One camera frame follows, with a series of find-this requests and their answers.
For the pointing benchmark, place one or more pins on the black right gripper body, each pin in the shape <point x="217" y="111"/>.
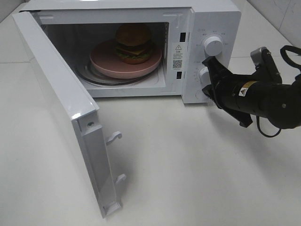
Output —
<point x="225" y="86"/>

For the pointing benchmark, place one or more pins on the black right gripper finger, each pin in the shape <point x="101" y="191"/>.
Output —
<point x="244" y="119"/>
<point x="217" y="71"/>

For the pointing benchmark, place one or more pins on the white microwave knob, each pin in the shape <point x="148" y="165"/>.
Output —
<point x="213" y="45"/>
<point x="204" y="76"/>

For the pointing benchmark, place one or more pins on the round white door button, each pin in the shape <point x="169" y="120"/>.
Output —
<point x="200" y="95"/>

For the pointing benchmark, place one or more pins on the burger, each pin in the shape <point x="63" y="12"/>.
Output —
<point x="133" y="43"/>

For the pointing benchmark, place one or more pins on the pink plate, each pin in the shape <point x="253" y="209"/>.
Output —
<point x="106" y="61"/>

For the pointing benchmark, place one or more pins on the white microwave door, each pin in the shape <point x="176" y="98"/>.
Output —
<point x="74" y="111"/>

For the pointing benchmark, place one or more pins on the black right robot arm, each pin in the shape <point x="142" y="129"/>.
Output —
<point x="242" y="95"/>

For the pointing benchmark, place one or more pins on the white microwave oven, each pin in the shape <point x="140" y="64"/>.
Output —
<point x="178" y="28"/>

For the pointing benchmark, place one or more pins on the glass microwave turntable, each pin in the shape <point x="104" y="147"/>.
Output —
<point x="88" y="72"/>

